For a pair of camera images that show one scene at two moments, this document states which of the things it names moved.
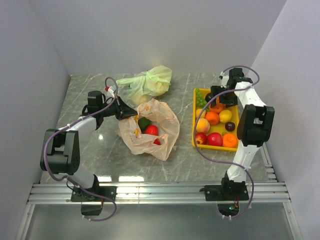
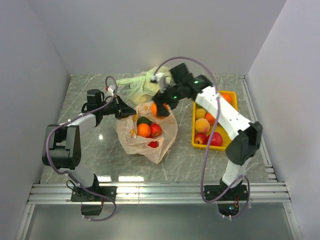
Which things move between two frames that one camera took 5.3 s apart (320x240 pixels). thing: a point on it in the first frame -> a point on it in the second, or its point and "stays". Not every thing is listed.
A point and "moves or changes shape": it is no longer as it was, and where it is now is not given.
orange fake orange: [229, 140] moves or changes shape
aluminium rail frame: [271, 190] stays
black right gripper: [215, 90] -> [162, 96]
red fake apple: [214, 139] stays
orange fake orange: [213, 118] -> [154, 111]
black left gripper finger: [125, 109] stays
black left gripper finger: [122, 117] stays
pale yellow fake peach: [203, 125] stays
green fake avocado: [143, 122] stays
